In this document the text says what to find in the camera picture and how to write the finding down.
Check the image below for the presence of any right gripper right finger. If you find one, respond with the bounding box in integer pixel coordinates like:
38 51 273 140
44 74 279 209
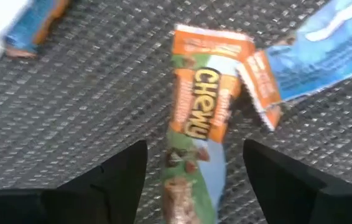
243 139 327 224

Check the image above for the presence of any orange peanut butter granola bar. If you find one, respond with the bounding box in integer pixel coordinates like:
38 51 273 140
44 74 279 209
160 24 257 224

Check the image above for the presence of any blue oatmeal raisin granola bar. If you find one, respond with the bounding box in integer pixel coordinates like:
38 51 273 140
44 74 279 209
236 0 352 132

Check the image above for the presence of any dark multicoloured granola bar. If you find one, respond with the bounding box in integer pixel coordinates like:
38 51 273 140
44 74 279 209
0 0 72 60

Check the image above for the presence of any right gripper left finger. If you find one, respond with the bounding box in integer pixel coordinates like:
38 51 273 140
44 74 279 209
57 139 149 224

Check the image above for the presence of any grey woven placemat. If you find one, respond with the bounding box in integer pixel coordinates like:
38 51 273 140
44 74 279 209
0 0 352 224

